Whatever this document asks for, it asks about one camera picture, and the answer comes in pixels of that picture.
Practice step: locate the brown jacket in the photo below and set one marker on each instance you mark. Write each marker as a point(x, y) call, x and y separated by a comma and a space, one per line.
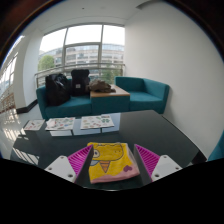
point(100, 86)

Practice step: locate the black backpack with label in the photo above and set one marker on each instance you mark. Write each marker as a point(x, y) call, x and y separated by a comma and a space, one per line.
point(79, 81)

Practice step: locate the wooden balustrade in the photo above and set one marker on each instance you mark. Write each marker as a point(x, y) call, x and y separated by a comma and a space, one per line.
point(6, 103)

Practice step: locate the large black backpack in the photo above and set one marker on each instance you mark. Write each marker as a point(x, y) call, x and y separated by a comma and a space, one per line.
point(57, 89)

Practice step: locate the colourful cartoon-print towel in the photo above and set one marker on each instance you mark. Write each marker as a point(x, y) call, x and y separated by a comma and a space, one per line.
point(111, 161)

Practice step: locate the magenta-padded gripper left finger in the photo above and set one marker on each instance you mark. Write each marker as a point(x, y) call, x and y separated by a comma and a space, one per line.
point(61, 168)

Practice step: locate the teal wood-topped side table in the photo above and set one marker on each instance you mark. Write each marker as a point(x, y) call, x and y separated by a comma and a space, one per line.
point(110, 101)

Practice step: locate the teal upholstered sofa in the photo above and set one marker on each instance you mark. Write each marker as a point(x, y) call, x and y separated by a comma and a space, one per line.
point(146, 95)
point(71, 106)

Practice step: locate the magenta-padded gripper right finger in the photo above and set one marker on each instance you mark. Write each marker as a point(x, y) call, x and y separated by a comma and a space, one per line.
point(166, 166)

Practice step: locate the teal upholstered seat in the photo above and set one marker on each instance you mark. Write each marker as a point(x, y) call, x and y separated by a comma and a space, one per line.
point(218, 148)

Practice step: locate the metal window handrail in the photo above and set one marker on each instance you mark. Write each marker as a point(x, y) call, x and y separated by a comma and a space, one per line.
point(100, 65)

